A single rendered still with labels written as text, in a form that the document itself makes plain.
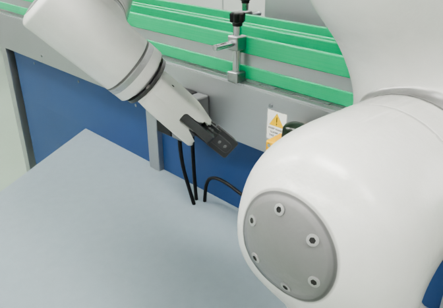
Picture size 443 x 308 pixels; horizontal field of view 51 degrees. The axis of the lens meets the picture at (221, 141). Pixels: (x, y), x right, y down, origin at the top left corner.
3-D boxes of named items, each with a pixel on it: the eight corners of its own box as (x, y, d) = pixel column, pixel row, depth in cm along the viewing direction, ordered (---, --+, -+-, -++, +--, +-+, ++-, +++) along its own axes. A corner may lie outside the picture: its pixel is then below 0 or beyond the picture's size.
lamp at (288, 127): (313, 139, 78) (314, 123, 77) (297, 148, 75) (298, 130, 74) (291, 131, 81) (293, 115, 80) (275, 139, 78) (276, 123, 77)
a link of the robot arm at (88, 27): (113, 62, 67) (101, 100, 60) (33, -1, 60) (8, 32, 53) (151, 26, 63) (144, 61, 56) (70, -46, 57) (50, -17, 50)
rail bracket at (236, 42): (248, 83, 89) (250, 12, 83) (222, 92, 84) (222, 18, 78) (233, 79, 91) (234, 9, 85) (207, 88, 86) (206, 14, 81)
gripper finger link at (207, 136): (163, 103, 62) (177, 107, 68) (202, 142, 61) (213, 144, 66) (169, 96, 62) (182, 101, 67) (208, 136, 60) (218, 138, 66)
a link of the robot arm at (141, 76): (104, 77, 66) (120, 90, 67) (108, 98, 58) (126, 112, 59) (143, 33, 65) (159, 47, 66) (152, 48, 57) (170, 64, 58)
